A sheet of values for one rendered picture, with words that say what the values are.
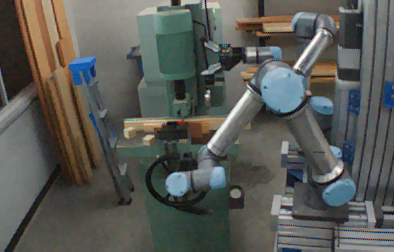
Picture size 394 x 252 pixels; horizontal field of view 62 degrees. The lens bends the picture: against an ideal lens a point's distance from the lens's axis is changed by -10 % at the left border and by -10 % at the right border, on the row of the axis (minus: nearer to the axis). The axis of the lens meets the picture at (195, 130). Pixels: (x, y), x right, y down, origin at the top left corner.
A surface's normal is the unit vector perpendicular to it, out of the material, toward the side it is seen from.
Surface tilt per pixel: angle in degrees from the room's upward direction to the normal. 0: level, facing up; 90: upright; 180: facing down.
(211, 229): 90
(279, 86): 85
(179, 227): 90
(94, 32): 90
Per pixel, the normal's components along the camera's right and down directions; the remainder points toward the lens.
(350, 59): -0.28, 0.44
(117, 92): -0.03, 0.44
